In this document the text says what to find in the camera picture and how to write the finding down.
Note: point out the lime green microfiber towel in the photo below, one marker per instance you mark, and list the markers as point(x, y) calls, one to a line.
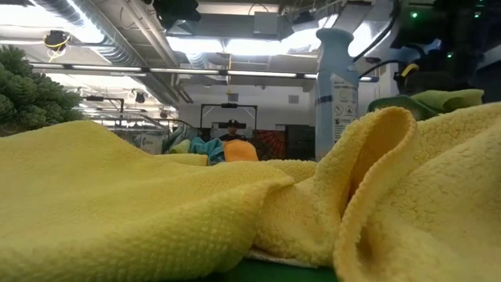
point(181, 148)
point(446, 100)

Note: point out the sage green hemmed towel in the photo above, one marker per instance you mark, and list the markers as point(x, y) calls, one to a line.
point(391, 105)

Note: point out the pale yellow fluffy towel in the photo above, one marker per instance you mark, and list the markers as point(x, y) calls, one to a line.
point(430, 203)

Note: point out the orange microfiber towel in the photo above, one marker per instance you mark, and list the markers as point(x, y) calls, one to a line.
point(239, 150)

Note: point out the teal blue microfiber towel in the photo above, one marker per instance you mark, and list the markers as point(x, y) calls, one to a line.
point(209, 150)

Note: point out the yellow waffle microfiber towel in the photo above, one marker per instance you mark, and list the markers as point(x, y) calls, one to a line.
point(117, 203)

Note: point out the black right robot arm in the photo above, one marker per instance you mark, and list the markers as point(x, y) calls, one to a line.
point(450, 19)

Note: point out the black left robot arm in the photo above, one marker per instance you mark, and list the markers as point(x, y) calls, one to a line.
point(176, 8)

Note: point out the light blue spray bottle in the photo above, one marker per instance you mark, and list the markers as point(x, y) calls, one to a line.
point(336, 98)

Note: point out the black crate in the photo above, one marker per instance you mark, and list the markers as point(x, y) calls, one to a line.
point(299, 143)

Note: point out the red web pattern poster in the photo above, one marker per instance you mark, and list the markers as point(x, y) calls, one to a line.
point(270, 145)

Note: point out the person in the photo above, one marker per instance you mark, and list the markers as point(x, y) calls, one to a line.
point(233, 135)

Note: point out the green table mat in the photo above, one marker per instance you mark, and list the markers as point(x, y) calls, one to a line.
point(282, 274)

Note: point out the long ceiling strip light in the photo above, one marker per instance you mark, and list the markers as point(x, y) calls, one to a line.
point(184, 71)

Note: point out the black ceiling device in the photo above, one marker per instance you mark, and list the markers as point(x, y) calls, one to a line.
point(56, 39)

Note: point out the potted green succulent plant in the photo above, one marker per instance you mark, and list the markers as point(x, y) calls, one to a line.
point(27, 94)

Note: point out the black gantry frame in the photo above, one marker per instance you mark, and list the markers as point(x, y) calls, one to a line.
point(229, 105)

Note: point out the silver ventilation duct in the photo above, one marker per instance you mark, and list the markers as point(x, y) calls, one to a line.
point(117, 51)

